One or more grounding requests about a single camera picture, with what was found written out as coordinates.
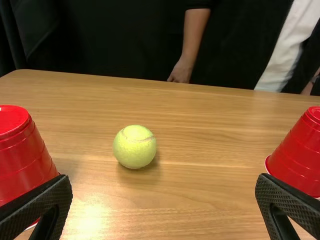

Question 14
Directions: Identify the yellow ball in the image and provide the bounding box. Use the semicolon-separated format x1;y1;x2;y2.
112;124;158;170

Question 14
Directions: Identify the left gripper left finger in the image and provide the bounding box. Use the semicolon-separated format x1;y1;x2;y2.
0;174;74;240

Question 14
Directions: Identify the red cup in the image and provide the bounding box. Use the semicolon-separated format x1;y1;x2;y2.
0;104;62;230
264;105;320;200

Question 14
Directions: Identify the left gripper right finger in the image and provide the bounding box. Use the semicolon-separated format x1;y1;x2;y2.
254;173;320;240

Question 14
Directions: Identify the person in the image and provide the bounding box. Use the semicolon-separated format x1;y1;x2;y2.
166;0;320;97

